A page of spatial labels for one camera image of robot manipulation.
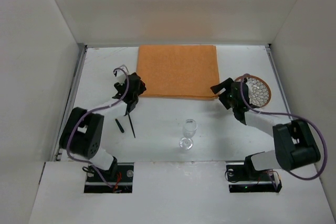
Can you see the gold fork green handle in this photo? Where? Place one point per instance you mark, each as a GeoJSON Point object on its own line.
{"type": "Point", "coordinates": [119, 126]}

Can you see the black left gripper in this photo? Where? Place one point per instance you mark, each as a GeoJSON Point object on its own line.
{"type": "Point", "coordinates": [130, 105]}

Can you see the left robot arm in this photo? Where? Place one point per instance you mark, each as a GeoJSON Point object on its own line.
{"type": "Point", "coordinates": [82, 133]}

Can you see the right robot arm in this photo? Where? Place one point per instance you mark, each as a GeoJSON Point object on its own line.
{"type": "Point", "coordinates": [297, 141]}

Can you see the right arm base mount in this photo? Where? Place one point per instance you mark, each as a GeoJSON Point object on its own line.
{"type": "Point", "coordinates": [240, 181]}

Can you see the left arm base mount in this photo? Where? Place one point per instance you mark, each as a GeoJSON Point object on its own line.
{"type": "Point", "coordinates": [120, 180]}

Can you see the orange cloth placemat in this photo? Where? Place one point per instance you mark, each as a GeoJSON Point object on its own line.
{"type": "Point", "coordinates": [178, 71]}

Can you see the patterned ceramic plate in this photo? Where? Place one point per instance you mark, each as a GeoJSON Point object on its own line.
{"type": "Point", "coordinates": [259, 92]}

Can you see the clear wine glass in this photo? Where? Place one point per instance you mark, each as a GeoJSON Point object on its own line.
{"type": "Point", "coordinates": [188, 130]}

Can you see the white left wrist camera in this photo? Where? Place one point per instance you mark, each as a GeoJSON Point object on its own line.
{"type": "Point", "coordinates": [120, 77]}

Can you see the black slotted spoon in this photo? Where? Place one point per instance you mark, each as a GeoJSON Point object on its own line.
{"type": "Point", "coordinates": [131, 124]}

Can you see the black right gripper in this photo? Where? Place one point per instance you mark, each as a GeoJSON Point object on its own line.
{"type": "Point", "coordinates": [238, 111]}

